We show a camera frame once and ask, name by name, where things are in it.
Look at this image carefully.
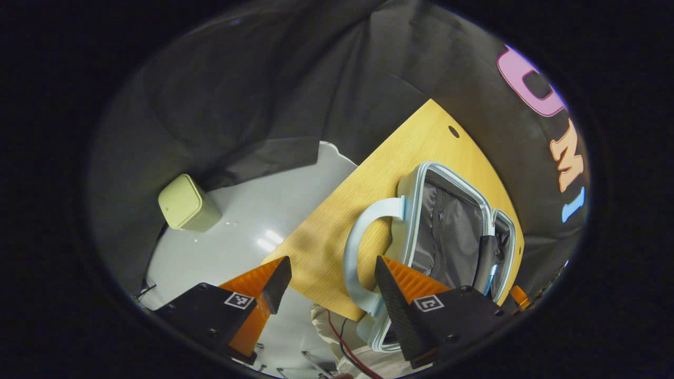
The red cable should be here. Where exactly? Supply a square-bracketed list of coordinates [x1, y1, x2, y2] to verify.
[325, 310, 386, 379]

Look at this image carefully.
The pale green box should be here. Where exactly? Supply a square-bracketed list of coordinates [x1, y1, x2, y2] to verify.
[158, 174, 223, 233]

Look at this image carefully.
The light blue suitcase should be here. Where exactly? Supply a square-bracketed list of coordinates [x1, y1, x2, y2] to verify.
[343, 161, 518, 353]

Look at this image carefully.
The black backdrop cloth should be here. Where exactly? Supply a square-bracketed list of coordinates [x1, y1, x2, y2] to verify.
[87, 0, 590, 311]

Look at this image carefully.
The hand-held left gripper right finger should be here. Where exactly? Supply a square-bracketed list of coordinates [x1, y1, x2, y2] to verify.
[374, 256, 511, 369]

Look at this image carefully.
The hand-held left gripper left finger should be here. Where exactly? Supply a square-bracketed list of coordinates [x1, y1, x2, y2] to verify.
[152, 256, 293, 366]

